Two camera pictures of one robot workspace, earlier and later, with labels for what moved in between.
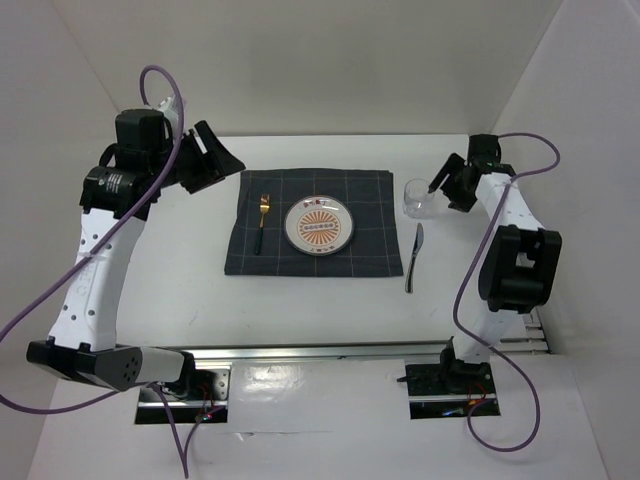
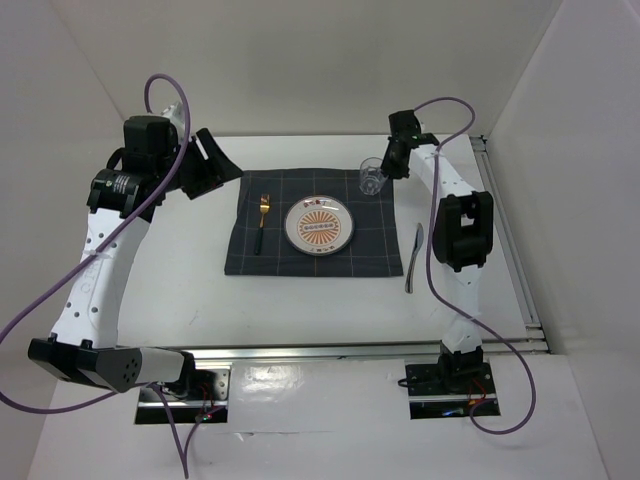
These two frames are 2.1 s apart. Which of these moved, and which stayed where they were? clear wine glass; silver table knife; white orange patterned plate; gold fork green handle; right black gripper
Moved: clear wine glass; right black gripper
Stayed: white orange patterned plate; gold fork green handle; silver table knife
